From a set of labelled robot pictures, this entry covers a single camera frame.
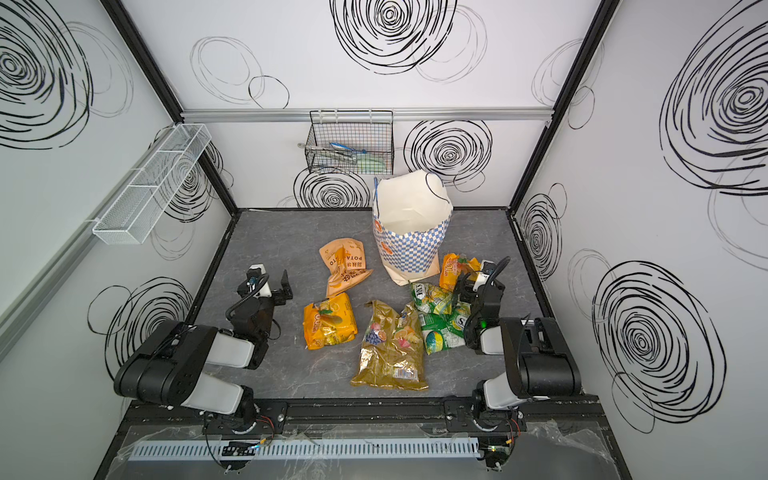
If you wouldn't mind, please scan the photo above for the green chips bag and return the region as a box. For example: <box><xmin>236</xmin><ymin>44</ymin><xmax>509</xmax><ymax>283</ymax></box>
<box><xmin>419</xmin><ymin>301</ymin><xmax>471</xmax><ymax>355</ymax></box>
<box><xmin>410</xmin><ymin>282</ymin><xmax>454</xmax><ymax>316</ymax></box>

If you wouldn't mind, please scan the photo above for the orange yellow snack bag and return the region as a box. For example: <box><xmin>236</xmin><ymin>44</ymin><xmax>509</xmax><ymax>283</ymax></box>
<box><xmin>303</xmin><ymin>292</ymin><xmax>358</xmax><ymax>350</ymax></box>

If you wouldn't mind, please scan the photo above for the beige sweet potato snack bag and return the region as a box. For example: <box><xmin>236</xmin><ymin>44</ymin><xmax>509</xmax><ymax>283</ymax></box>
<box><xmin>319</xmin><ymin>238</ymin><xmax>373</xmax><ymax>297</ymax></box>

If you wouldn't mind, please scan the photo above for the blue checkered paper bag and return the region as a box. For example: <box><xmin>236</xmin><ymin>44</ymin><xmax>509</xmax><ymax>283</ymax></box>
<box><xmin>372</xmin><ymin>170</ymin><xmax>453</xmax><ymax>286</ymax></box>

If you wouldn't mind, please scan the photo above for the gold candy bag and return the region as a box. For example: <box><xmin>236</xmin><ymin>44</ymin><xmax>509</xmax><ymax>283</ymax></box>
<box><xmin>350</xmin><ymin>300</ymin><xmax>428</xmax><ymax>391</ymax></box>

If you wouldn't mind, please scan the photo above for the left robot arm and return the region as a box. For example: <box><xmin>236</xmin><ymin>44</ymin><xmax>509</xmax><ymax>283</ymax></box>
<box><xmin>113</xmin><ymin>264</ymin><xmax>293</xmax><ymax>425</ymax></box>

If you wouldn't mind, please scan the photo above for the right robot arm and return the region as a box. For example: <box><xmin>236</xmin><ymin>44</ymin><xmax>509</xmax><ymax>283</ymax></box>
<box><xmin>454</xmin><ymin>257</ymin><xmax>582</xmax><ymax>417</ymax></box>

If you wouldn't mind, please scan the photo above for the green item in basket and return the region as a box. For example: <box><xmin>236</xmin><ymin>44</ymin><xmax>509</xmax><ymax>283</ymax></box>
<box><xmin>343</xmin><ymin>151</ymin><xmax>387</xmax><ymax>174</ymax></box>

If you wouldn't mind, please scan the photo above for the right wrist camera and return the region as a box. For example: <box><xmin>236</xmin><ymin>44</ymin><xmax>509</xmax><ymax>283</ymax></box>
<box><xmin>472</xmin><ymin>267</ymin><xmax>494</xmax><ymax>292</ymax></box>

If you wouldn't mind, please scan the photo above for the white mesh wall shelf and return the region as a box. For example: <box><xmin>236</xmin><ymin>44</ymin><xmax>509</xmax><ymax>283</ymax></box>
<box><xmin>92</xmin><ymin>124</ymin><xmax>212</xmax><ymax>245</ymax></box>

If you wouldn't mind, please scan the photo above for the white slotted cable duct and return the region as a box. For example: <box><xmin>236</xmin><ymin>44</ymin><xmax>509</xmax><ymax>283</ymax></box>
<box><xmin>128</xmin><ymin>437</ymin><xmax>481</xmax><ymax>463</ymax></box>

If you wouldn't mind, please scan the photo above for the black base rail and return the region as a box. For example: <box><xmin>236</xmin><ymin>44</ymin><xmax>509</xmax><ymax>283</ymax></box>
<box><xmin>116</xmin><ymin>396</ymin><xmax>608</xmax><ymax>438</ymax></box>

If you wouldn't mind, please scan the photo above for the black wire basket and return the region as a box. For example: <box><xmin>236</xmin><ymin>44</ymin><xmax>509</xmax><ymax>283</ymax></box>
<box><xmin>301</xmin><ymin>109</ymin><xmax>395</xmax><ymax>175</ymax></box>

